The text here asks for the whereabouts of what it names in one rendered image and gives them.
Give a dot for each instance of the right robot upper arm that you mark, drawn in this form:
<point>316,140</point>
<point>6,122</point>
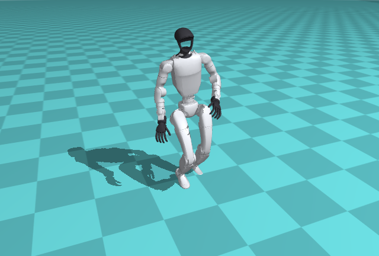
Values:
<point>165,67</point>

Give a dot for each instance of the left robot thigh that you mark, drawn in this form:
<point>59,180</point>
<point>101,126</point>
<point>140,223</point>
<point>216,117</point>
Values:
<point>205,125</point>

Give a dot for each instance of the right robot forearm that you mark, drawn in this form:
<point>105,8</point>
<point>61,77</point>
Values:
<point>160,106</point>

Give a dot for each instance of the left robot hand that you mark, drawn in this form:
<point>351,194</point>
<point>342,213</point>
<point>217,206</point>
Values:
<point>216,106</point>

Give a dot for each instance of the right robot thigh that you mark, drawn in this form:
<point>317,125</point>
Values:
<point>179,121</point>

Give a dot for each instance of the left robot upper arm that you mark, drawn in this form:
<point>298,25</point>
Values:
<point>210,67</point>

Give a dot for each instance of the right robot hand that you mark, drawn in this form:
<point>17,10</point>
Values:
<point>161,129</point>

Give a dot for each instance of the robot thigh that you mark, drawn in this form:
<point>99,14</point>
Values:
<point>179,121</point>
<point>205,125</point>

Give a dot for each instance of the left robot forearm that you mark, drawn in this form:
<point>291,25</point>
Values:
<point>216,86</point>

